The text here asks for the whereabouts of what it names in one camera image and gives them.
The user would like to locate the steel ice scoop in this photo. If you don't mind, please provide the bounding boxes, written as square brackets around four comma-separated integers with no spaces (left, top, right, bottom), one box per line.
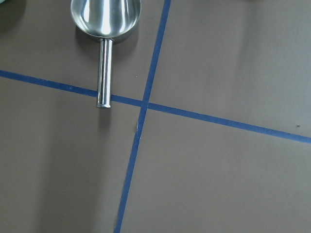
[70,0,141,108]

